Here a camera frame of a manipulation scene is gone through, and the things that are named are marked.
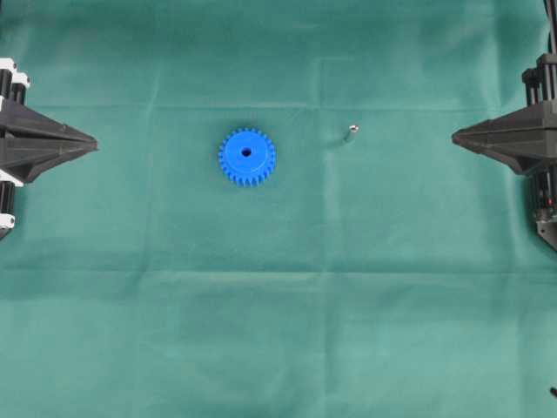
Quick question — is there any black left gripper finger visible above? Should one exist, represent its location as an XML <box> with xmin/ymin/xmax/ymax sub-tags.
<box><xmin>1</xmin><ymin>144</ymin><xmax>97</xmax><ymax>184</ymax></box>
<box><xmin>1</xmin><ymin>99</ymin><xmax>97</xmax><ymax>147</ymax></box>

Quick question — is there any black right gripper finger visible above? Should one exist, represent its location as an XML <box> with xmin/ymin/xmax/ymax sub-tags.
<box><xmin>453</xmin><ymin>139</ymin><xmax>556</xmax><ymax>176</ymax></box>
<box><xmin>452</xmin><ymin>99</ymin><xmax>556</xmax><ymax>144</ymax></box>

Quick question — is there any blue plastic gear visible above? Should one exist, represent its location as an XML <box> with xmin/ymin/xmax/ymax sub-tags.
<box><xmin>218</xmin><ymin>128</ymin><xmax>277</xmax><ymax>187</ymax></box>

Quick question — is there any green table cloth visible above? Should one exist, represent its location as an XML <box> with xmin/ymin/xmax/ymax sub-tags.
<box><xmin>1</xmin><ymin>1</ymin><xmax>556</xmax><ymax>417</ymax></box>

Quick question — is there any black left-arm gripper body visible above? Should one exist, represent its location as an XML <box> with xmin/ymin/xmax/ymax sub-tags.
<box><xmin>0</xmin><ymin>57</ymin><xmax>31</xmax><ymax>240</ymax></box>

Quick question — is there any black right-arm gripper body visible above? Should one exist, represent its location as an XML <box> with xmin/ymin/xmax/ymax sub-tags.
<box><xmin>521</xmin><ymin>51</ymin><xmax>556</xmax><ymax>250</ymax></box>

